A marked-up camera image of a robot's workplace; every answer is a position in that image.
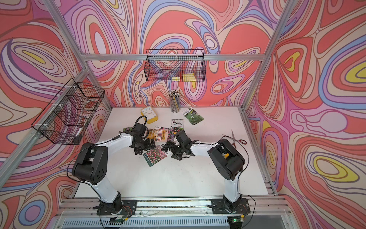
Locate yellow sticky note pad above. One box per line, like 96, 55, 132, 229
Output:
182, 73, 196, 82

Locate chrysanthemum seed packet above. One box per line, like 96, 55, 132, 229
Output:
167, 127, 183, 141

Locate pink flower field seed packet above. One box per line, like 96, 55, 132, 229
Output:
143, 145, 168, 167

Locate black wire basket wall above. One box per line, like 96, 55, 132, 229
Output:
31, 79, 105, 145
144, 48, 206, 82

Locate orange shop seed packet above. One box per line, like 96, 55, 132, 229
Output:
147, 129, 169, 142

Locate black wire basket back wall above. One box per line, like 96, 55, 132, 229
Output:
144, 48, 206, 82

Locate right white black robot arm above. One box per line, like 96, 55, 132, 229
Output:
162, 130, 246, 213

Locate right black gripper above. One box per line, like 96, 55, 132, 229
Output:
161, 141, 185, 160

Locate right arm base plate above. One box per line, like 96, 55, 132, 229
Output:
208, 198, 251, 215

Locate black wire basket left wall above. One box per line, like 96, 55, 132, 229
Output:
31, 79, 105, 145

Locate small yellow sticky notes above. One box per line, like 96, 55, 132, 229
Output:
172, 76, 181, 82

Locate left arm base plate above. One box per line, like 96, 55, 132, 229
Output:
96, 199, 137, 216

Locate green gourd seed packet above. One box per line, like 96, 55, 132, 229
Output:
182, 107, 204, 125

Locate clear cup of pencils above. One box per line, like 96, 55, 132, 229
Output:
169, 90, 180, 113

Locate red handled scissors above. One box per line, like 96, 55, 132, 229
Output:
231, 130, 247, 148

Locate white sunflowers seed packet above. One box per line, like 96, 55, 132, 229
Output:
171, 119, 185, 128

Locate yellow alarm clock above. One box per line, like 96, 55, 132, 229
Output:
141, 106, 158, 124

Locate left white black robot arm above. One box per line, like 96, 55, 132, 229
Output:
71, 115, 155, 216

